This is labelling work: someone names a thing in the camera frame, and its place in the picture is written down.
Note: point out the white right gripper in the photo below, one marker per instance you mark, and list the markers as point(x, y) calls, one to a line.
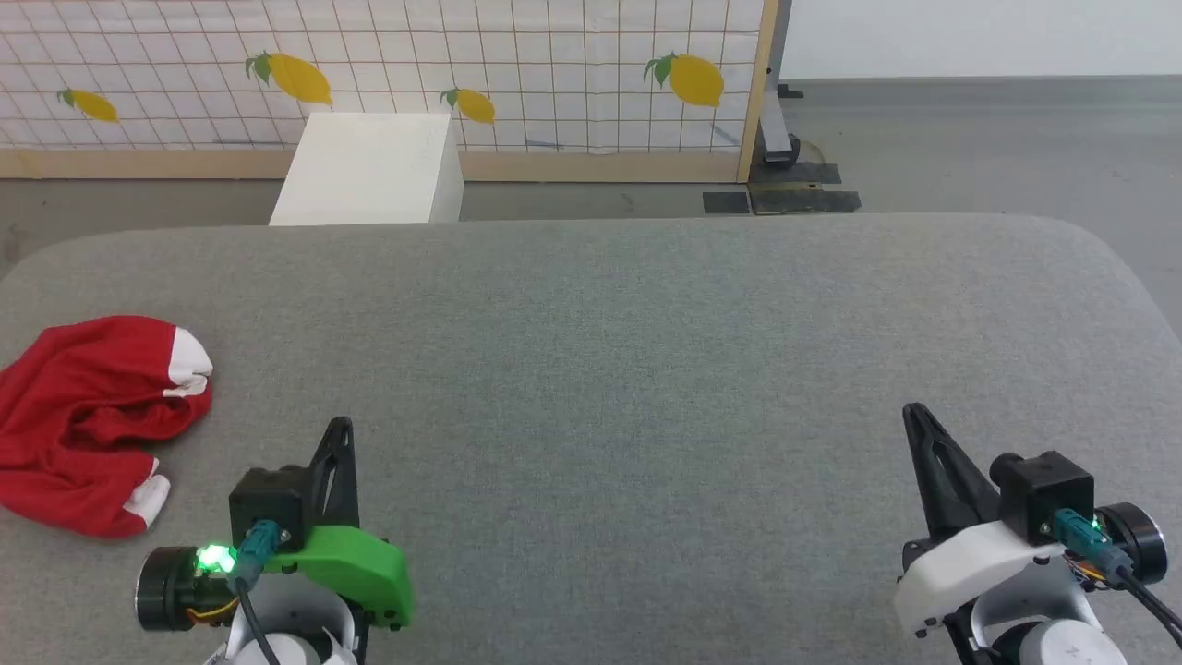
point(970, 563)

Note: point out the grey fabric sofa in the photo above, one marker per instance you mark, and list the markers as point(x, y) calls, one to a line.
point(646, 369)

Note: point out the lemon print partition screen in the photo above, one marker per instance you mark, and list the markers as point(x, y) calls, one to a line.
point(388, 65)

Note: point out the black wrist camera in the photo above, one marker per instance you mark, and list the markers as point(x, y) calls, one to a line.
point(268, 499)
point(1048, 494)

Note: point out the red and white shorts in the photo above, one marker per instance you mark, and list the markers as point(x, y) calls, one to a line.
point(83, 416)

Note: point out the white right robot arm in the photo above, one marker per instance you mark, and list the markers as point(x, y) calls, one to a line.
point(1062, 637)

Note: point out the white rectangular box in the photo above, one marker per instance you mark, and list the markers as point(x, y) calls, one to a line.
point(369, 171)

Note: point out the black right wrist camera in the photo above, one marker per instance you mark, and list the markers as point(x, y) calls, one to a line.
point(1048, 494)

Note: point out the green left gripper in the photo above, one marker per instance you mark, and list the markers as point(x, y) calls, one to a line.
point(355, 563)

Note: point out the grey metal stand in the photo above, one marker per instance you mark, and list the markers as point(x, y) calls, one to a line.
point(777, 120)

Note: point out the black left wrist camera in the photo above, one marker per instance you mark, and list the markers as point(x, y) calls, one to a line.
point(268, 499)

